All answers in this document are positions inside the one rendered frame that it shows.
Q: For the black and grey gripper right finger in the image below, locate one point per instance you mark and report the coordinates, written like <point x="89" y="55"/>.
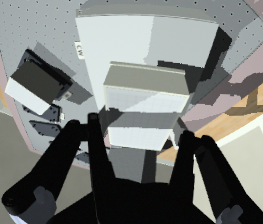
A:
<point x="229" y="202"/>

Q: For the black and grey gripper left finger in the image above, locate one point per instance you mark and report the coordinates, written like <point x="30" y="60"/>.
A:
<point x="32" y="200"/>

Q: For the small white label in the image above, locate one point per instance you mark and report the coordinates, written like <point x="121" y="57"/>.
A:
<point x="67" y="95"/>
<point x="79" y="50"/>
<point x="62" y="116"/>

